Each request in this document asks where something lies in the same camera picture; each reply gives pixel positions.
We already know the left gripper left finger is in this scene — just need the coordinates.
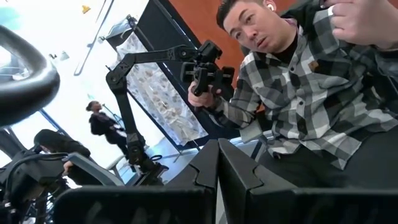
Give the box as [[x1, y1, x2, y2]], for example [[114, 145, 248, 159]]
[[164, 139, 218, 224]]

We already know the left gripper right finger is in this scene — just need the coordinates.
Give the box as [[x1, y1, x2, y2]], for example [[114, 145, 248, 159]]
[[218, 138, 298, 224]]

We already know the person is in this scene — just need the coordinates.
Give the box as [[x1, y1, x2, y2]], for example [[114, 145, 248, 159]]
[[187, 0, 398, 190], [86, 100, 129, 158], [33, 129, 91, 175]]

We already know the grey office chair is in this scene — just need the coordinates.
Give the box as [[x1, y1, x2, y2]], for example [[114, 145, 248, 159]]
[[62, 151, 125, 187]]

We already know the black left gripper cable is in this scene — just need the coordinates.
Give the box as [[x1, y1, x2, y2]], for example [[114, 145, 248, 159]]
[[0, 24, 62, 128]]

